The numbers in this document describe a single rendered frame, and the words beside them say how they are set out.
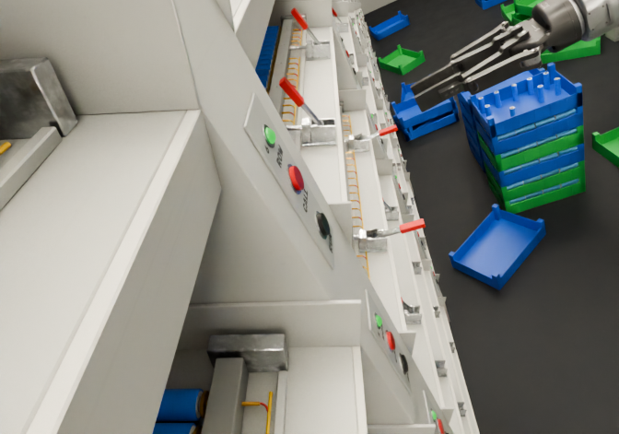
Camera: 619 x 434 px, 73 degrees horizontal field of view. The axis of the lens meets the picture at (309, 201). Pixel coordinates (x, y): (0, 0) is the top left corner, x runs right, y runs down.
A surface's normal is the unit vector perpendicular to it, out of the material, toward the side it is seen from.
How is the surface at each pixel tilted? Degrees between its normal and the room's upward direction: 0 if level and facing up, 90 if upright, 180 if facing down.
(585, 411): 0
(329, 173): 21
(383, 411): 90
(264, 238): 90
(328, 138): 90
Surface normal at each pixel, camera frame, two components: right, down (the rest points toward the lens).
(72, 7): -0.01, 0.64
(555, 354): -0.41, -0.70
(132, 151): -0.06, -0.77
